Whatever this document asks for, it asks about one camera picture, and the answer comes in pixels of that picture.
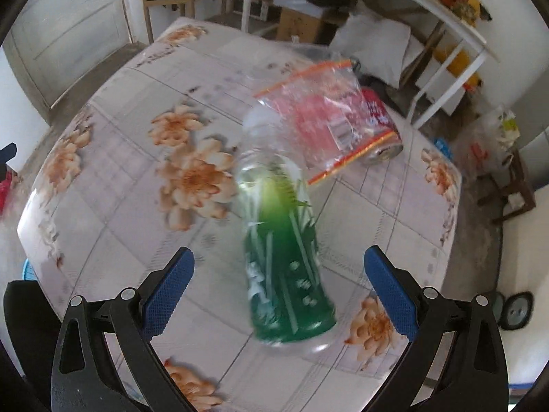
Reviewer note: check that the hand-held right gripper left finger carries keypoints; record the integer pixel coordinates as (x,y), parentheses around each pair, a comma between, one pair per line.
(167,292)

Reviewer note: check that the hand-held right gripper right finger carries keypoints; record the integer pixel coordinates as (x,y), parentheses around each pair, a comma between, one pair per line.
(390,292)

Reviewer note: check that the green plastic bottle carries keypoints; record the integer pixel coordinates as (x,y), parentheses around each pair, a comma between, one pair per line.
(283,292)

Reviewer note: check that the black rice cooker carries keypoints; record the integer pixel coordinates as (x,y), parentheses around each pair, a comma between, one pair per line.
(517,311)

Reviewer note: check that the red drink can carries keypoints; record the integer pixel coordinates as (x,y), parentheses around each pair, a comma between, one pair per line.
(388,152)

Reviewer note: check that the blue basket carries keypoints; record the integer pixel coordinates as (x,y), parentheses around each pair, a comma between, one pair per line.
(29,272)

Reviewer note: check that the wooden stool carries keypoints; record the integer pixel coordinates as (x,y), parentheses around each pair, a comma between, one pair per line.
(514,197)

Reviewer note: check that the white plastic shopping bag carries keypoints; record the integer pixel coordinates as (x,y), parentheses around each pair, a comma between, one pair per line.
(489,146)

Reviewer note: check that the clear red printed zip bag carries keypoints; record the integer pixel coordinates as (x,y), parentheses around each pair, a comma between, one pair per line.
(317,120)

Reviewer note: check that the white carton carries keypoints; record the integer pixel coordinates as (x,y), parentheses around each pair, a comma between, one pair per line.
(441,94)

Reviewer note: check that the yellow plush toy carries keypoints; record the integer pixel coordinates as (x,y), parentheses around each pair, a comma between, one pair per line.
(454,58)

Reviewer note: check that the white pillow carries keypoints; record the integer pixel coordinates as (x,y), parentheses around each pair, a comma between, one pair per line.
(373,47)

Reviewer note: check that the white panelled door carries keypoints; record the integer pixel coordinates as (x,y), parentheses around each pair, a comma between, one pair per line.
(64,30)

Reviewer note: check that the cardboard box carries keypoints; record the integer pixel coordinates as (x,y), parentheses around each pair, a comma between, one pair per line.
(300,23)

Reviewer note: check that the white desk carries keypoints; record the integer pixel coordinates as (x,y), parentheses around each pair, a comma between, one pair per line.
(429,8)

